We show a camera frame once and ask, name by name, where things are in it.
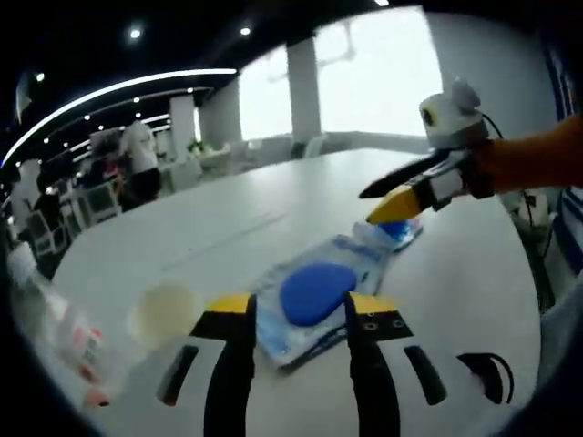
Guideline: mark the curved ceiling light strip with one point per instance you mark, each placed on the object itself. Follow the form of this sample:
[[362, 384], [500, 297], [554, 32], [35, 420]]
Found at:
[[114, 88]]

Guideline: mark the blue packet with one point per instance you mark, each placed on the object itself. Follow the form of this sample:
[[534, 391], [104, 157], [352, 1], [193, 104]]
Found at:
[[401, 232]]

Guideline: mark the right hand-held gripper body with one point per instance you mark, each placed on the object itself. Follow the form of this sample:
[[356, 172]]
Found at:
[[451, 120]]

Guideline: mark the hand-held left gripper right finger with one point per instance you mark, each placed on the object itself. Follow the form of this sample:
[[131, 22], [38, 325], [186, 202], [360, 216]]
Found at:
[[369, 373]]

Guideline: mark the clear bottle with red label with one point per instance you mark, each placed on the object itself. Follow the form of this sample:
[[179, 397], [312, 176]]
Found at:
[[68, 337]]

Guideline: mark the blue white wall display board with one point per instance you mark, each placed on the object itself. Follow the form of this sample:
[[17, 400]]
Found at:
[[562, 82]]

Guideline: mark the clear bag with blue pad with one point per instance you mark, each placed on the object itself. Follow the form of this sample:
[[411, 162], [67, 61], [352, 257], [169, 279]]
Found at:
[[314, 296]]

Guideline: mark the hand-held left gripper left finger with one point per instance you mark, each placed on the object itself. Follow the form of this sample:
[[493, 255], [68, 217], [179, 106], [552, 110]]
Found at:
[[232, 364]]

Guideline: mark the potted green plant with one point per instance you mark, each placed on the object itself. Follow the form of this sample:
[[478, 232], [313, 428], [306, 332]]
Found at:
[[196, 147]]

